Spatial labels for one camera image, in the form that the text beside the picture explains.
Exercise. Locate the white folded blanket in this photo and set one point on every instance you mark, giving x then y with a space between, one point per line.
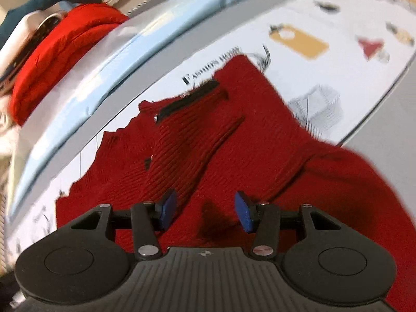
19 35

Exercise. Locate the red folded blanket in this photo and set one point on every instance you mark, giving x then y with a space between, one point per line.
58 55

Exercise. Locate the light blue duvet cover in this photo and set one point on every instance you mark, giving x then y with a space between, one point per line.
107 68

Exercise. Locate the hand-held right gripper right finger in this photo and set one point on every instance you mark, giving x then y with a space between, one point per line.
243 213

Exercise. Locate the dark red knit sweater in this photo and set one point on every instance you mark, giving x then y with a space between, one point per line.
260 136

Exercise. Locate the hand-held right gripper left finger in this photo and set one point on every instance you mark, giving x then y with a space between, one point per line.
169 209

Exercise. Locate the cream folded quilt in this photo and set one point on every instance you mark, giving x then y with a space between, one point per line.
6 126

